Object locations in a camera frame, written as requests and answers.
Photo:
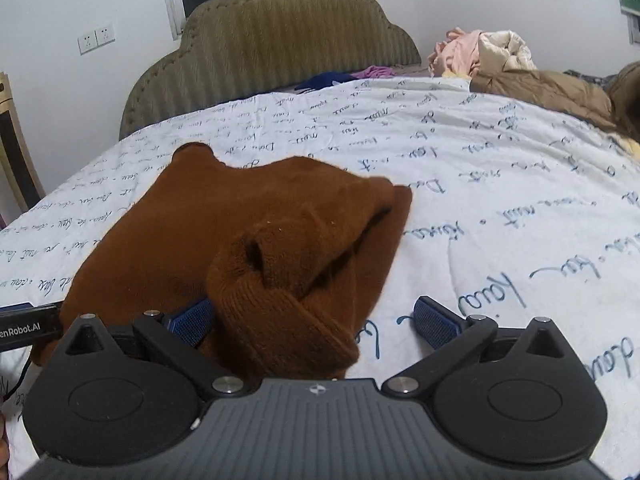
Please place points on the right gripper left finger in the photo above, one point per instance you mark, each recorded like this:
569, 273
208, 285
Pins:
173, 340

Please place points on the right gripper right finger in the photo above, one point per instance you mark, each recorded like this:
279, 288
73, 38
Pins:
456, 342

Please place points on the brown knit sweater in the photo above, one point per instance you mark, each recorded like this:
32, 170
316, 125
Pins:
292, 256

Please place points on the white script-print bed sheet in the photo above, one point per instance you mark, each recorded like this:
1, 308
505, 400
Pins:
517, 212

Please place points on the gold tower air conditioner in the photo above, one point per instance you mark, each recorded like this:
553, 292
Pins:
15, 158

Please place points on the purple garment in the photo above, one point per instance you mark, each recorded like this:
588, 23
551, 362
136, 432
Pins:
375, 72

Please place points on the pink garment pile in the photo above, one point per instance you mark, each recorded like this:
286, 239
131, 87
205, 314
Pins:
457, 56

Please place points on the olive brown coat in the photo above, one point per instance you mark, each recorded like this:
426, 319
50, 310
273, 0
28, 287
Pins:
613, 107

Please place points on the dark blue garment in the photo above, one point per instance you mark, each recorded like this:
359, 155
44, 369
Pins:
324, 80

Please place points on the cream quilted jacket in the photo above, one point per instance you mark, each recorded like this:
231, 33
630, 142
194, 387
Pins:
504, 51

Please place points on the olive padded headboard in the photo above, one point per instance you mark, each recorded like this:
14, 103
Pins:
233, 49

